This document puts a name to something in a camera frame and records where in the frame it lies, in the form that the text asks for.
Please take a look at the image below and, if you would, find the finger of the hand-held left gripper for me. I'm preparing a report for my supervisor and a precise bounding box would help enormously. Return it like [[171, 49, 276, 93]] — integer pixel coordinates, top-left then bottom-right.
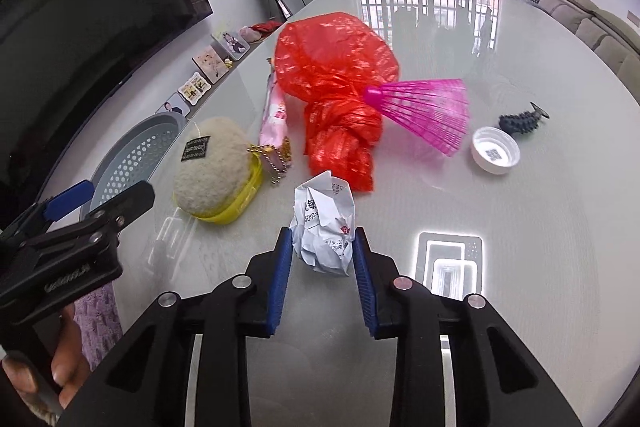
[[17, 179, 96, 228], [84, 181, 156, 233]]

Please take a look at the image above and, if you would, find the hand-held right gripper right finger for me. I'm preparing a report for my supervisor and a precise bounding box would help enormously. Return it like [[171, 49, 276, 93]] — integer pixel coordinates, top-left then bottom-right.
[[352, 227, 583, 427]]

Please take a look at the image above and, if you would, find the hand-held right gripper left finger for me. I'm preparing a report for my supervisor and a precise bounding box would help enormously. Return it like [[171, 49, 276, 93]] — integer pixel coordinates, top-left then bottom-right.
[[57, 227, 296, 427]]

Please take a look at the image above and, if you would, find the grey perforated basket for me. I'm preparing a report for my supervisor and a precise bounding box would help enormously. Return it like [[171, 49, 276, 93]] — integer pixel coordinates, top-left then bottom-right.
[[89, 111, 188, 214]]

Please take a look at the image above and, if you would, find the white paper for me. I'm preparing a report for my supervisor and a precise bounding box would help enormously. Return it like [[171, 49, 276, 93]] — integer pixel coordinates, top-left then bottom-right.
[[289, 171, 358, 278]]

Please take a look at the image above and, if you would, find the pink plastic shuttlecock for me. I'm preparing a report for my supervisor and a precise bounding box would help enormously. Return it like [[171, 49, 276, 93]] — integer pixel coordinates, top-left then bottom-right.
[[363, 78, 471, 156]]

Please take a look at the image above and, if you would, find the red plastic bag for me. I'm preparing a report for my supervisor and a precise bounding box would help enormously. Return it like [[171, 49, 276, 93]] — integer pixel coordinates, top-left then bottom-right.
[[274, 12, 401, 194]]

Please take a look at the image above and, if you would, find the person's left hand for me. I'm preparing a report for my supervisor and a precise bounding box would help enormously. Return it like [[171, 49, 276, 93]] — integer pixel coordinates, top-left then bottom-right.
[[0, 304, 94, 419]]

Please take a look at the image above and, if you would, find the purple patterned cloth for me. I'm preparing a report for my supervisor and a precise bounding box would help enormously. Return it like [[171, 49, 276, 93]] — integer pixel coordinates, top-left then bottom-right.
[[75, 284, 123, 370]]

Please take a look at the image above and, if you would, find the beige fuzzy yellow pouch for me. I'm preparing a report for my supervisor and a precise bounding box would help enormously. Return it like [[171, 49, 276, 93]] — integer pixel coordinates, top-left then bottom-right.
[[172, 116, 265, 225]]

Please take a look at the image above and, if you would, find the pink snack wrapper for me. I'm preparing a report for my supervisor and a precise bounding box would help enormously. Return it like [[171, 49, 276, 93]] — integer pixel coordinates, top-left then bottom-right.
[[259, 57, 290, 148]]

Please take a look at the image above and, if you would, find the white bottle cap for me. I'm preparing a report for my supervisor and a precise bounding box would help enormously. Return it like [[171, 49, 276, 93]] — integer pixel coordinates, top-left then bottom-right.
[[470, 127, 521, 175]]

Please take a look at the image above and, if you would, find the black television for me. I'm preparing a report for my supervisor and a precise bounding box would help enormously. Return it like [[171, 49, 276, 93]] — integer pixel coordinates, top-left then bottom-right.
[[0, 0, 213, 208]]

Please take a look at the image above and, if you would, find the dark spiky toy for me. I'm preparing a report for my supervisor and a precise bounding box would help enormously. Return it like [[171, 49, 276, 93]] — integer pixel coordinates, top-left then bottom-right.
[[497, 102, 551, 136]]

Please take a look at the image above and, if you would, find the beige sofa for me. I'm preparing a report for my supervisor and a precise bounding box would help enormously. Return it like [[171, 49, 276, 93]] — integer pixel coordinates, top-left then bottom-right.
[[537, 0, 640, 92]]

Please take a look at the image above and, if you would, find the gold bead keychain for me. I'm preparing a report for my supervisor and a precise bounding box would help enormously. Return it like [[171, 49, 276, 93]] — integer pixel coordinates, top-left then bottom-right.
[[246, 136, 295, 185]]

